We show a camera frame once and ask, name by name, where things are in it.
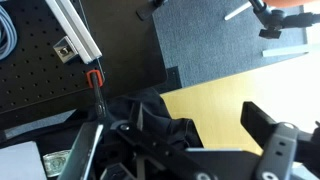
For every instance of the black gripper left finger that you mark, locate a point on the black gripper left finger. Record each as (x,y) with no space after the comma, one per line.
(81,150)

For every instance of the black smooth base plate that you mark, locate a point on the black smooth base plate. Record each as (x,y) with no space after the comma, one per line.
(126,50)

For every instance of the orange black clamp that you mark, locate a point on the orange black clamp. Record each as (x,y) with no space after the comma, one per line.
(96,83)

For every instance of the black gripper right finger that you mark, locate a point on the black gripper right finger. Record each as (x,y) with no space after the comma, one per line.
(258,123)

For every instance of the black perforated breadboard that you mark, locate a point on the black perforated breadboard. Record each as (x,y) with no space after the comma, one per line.
(33,83)

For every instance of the metal corner bracket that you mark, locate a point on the metal corner bracket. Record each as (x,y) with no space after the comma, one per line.
(65,50)

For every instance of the orange chair with white legs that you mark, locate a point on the orange chair with white legs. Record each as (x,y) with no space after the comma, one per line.
(286,50)

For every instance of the black zip jersey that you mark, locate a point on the black zip jersey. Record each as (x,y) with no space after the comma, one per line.
(156,113)

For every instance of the long aluminium extrusion rail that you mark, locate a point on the long aluminium extrusion rail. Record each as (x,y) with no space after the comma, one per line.
(78,33)

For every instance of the white paper sheet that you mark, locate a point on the white paper sheet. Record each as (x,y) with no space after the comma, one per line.
(20,161)

